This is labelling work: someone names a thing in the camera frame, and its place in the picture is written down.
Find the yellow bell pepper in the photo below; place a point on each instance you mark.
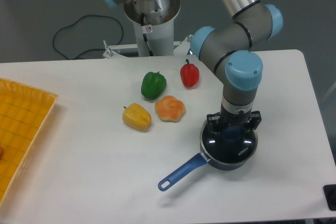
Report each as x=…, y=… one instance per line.
x=136, y=117

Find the blue saucepan with handle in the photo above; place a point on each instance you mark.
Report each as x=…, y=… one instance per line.
x=195, y=162

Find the green bell pepper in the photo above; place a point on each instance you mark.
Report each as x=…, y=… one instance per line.
x=153, y=84

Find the red bell pepper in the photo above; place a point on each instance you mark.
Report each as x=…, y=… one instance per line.
x=189, y=74

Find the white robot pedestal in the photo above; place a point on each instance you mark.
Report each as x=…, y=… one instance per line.
x=153, y=23

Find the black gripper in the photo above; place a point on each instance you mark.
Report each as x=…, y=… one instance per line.
x=248, y=122

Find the orange bread roll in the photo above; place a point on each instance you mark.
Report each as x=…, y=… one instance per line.
x=170, y=109

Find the black corner object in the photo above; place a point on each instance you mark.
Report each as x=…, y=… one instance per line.
x=329, y=192

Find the glass pot lid blue knob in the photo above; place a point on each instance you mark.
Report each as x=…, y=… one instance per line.
x=231, y=149

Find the yellow woven basket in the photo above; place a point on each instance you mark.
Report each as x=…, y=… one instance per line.
x=24, y=112

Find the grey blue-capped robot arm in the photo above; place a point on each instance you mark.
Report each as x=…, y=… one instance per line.
x=225, y=53

